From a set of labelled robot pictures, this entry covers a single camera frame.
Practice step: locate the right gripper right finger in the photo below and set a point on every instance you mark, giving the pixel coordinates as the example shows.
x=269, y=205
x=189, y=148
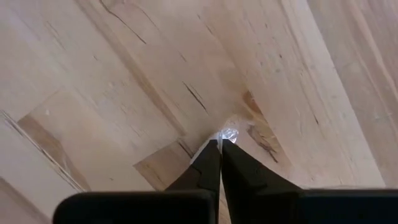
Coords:
x=248, y=186

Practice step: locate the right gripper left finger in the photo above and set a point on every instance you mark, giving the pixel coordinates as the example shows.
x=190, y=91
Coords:
x=208, y=174

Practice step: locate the orange toothbrush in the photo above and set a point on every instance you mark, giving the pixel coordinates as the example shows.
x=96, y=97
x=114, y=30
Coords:
x=229, y=134

